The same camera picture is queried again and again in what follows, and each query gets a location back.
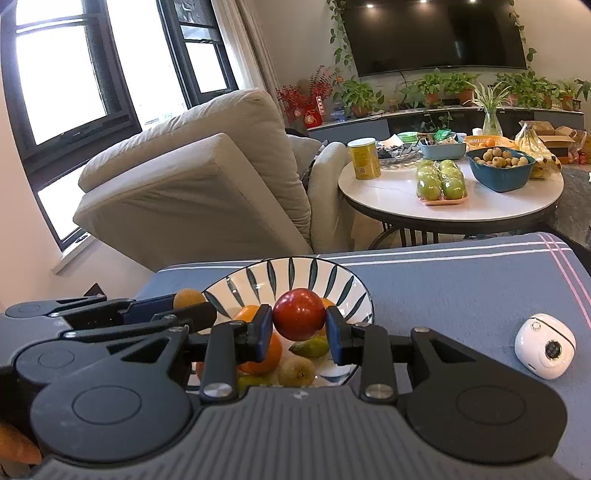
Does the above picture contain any white oval device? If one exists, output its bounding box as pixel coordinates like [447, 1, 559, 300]
[514, 313, 578, 380]

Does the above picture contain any red flower arrangement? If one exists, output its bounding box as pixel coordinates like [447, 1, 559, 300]
[276, 66, 334, 131]

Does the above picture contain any blue bowl of longans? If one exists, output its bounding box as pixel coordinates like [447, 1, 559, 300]
[466, 146, 537, 193]

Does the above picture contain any red apple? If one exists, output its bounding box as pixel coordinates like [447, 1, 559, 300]
[272, 288, 327, 341]

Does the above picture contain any beige curtain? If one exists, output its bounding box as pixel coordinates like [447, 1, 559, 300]
[233, 0, 289, 123]

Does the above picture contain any glass vase with plant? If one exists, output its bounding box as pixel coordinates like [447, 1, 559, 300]
[470, 82, 509, 137]

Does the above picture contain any blue striped tablecloth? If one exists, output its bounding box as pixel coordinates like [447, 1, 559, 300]
[134, 232, 591, 480]

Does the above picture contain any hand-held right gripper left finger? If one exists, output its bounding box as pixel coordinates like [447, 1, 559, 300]
[108, 305, 274, 401]

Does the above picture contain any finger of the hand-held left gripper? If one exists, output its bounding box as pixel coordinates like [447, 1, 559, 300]
[4, 294, 177, 329]
[65, 302, 218, 365]

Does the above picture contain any dark marble counter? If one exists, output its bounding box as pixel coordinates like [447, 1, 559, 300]
[547, 164, 591, 241]

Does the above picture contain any grey television cabinet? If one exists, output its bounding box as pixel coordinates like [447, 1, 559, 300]
[307, 106, 591, 140]

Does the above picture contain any glass snack dish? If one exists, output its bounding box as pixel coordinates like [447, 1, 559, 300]
[376, 140, 424, 163]

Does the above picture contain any beige armchair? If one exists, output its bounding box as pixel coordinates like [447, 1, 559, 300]
[73, 89, 356, 274]

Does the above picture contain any orange plastic basket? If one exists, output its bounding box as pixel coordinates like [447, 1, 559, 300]
[464, 134, 505, 150]

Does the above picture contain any yellow can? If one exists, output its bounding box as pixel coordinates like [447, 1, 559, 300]
[347, 137, 382, 181]

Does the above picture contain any round white table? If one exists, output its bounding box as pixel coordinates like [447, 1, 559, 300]
[337, 151, 565, 252]

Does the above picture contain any bunch of bananas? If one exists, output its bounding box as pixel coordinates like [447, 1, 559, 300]
[514, 120, 563, 180]

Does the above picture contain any brown kiwi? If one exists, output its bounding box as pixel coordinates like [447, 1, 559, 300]
[277, 355, 317, 388]
[173, 288, 207, 309]

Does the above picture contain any person's left hand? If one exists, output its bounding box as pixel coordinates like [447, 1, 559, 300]
[0, 422, 43, 464]

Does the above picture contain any pack of green apples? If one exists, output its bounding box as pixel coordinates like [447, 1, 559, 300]
[416, 159, 468, 206]

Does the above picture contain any potted green plant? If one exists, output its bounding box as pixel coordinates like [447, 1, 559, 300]
[558, 79, 591, 112]
[338, 78, 385, 119]
[405, 71, 482, 110]
[493, 71, 562, 110]

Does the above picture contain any black wall television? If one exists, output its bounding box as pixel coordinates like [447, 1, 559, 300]
[342, 0, 530, 78]

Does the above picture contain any large orange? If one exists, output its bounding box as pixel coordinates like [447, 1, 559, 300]
[237, 330, 284, 375]

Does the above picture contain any black framed window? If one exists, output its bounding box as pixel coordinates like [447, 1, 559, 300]
[157, 0, 241, 108]
[0, 0, 144, 252]

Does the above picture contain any teal plastic basket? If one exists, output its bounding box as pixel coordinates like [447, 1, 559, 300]
[417, 131, 468, 161]

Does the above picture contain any trailing green vine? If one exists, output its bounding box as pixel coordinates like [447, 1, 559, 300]
[325, 0, 539, 84]

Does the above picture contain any striped white ceramic bowl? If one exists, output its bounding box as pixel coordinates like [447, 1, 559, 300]
[201, 257, 374, 389]

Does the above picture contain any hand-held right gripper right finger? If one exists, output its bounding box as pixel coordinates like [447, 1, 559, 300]
[326, 306, 481, 402]

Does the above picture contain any cardboard box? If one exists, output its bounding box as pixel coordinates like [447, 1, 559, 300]
[531, 121, 588, 160]

